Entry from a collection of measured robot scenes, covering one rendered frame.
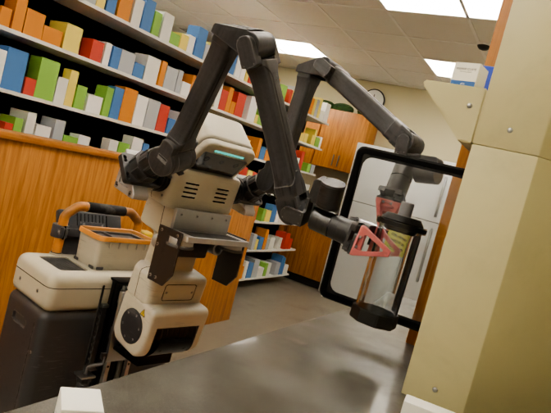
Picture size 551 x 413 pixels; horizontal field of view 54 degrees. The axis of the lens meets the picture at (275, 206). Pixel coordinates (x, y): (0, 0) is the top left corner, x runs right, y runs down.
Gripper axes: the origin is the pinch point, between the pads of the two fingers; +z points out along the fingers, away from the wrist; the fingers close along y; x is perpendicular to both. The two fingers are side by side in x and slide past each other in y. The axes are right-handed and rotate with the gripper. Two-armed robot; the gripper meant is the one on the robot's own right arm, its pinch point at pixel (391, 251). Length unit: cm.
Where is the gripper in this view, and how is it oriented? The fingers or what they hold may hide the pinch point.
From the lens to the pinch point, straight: 120.4
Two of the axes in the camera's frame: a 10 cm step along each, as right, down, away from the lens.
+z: 8.2, 3.7, -4.3
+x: -3.6, 9.2, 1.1
